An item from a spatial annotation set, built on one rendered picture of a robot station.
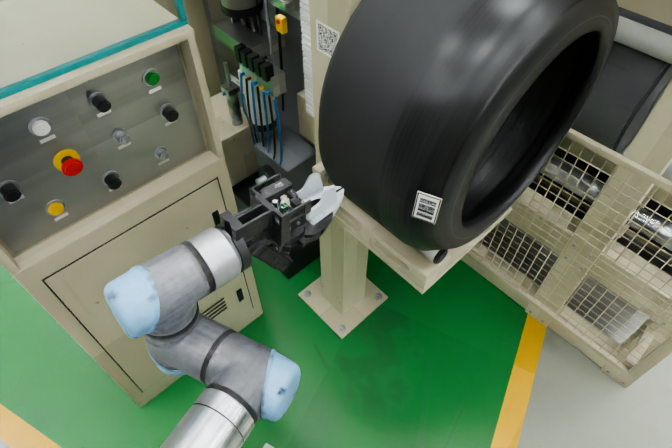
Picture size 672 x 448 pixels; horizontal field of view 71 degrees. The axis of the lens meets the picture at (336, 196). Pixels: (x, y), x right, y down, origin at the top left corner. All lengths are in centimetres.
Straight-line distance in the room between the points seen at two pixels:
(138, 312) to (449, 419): 147
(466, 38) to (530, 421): 152
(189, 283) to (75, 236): 68
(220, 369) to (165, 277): 13
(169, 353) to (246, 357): 10
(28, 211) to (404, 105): 84
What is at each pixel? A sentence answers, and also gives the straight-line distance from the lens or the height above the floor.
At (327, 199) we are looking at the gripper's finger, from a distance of 70.
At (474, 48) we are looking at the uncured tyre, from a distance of 71.
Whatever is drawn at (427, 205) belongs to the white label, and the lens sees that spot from 77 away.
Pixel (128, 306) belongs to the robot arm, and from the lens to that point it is 59.
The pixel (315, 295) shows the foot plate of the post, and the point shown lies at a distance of 204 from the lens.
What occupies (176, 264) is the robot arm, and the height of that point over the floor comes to 131.
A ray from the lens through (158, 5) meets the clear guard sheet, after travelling 107.
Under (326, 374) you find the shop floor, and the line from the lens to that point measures 191.
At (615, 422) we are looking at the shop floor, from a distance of 210.
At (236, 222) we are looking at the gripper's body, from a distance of 62.
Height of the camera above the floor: 179
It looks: 49 degrees down
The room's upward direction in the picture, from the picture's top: straight up
